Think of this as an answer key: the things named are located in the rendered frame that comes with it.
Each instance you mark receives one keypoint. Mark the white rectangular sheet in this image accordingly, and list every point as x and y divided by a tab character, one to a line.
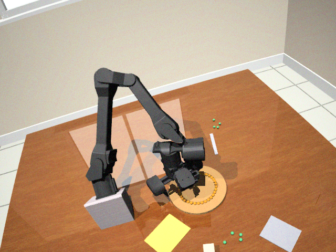
280	233

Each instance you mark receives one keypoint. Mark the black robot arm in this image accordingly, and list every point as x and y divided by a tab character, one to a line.
104	157

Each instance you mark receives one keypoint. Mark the tan round board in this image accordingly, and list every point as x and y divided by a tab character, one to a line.
200	191

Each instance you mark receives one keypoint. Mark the pale yellow rectangular card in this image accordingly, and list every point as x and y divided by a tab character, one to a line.
167	235

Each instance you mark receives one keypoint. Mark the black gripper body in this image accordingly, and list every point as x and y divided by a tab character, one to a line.
156	185

